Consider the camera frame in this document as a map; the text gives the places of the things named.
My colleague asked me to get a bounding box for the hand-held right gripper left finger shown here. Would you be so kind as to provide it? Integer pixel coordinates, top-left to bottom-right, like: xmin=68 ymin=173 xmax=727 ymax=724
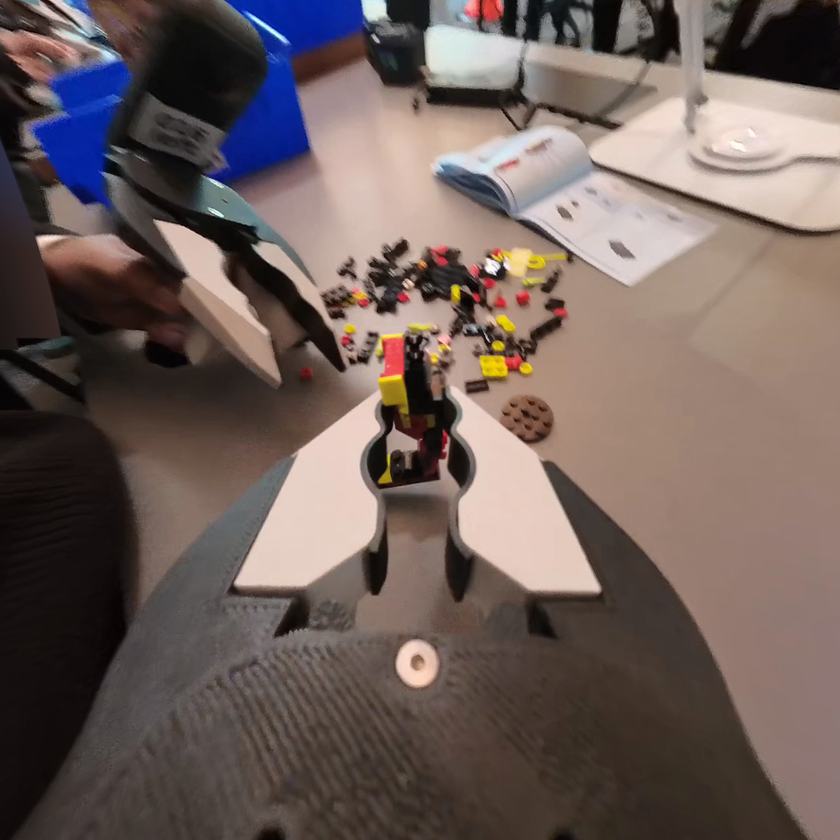
xmin=234 ymin=392 xmax=388 ymax=611

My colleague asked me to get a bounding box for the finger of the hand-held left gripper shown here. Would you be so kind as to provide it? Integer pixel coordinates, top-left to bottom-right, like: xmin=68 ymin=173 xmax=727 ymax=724
xmin=226 ymin=241 xmax=347 ymax=371
xmin=154 ymin=222 xmax=283 ymax=388

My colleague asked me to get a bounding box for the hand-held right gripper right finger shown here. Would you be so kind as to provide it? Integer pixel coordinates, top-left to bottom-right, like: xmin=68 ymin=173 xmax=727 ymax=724
xmin=446 ymin=387 xmax=601 ymax=614

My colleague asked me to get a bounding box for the red yellow lego snake model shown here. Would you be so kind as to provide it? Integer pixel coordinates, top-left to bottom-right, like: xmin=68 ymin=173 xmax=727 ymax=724
xmin=377 ymin=331 xmax=454 ymax=490

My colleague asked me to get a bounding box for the pile of lego pieces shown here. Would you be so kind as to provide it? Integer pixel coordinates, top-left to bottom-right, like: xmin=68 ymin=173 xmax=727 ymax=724
xmin=298 ymin=238 xmax=573 ymax=395

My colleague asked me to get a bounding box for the round black lego plate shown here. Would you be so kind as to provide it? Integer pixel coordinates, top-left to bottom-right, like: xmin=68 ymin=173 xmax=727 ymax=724
xmin=500 ymin=394 xmax=555 ymax=444

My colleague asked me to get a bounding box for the person's left hand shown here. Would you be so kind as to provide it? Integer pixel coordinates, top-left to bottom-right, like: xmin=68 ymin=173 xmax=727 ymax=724
xmin=38 ymin=233 xmax=190 ymax=345

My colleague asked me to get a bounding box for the blue plastic bin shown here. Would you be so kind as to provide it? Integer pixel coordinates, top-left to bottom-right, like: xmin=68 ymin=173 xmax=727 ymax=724
xmin=226 ymin=0 xmax=365 ymax=60
xmin=33 ymin=13 xmax=311 ymax=204

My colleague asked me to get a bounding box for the black charging case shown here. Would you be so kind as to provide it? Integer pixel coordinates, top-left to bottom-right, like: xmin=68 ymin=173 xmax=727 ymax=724
xmin=364 ymin=20 xmax=427 ymax=86

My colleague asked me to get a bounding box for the black power adapter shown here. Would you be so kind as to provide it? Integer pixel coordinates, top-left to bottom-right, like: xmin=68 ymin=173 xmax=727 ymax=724
xmin=423 ymin=25 xmax=532 ymax=107

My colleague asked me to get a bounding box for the open instruction booklet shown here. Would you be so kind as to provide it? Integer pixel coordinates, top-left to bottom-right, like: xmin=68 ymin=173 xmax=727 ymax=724
xmin=433 ymin=125 xmax=718 ymax=287

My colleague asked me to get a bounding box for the white stand base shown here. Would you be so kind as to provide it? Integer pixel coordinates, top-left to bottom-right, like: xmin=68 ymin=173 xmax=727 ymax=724
xmin=587 ymin=0 xmax=840 ymax=232

